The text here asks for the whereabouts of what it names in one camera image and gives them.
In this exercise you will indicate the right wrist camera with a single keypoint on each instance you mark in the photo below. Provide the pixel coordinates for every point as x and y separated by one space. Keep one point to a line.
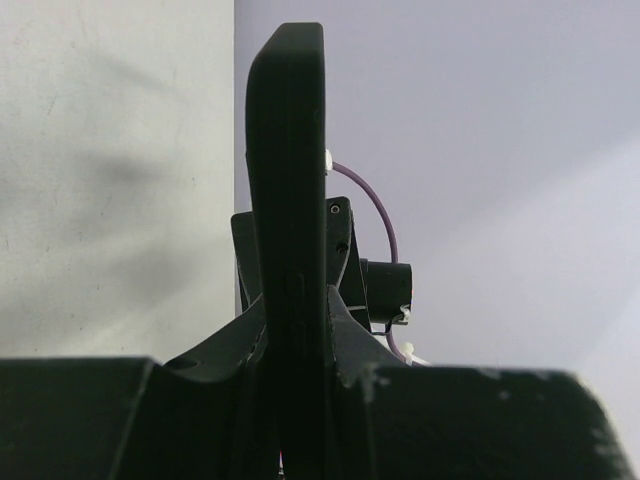
388 291

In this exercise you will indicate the black phone case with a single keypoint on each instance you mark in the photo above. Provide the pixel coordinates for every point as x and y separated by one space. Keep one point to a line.
285 155

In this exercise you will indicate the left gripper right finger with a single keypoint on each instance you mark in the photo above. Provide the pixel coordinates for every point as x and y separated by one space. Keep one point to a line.
395 421

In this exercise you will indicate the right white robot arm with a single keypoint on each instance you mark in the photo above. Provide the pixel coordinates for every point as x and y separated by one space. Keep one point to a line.
407 351

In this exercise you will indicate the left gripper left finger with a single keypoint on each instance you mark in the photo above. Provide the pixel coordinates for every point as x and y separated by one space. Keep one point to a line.
194 417

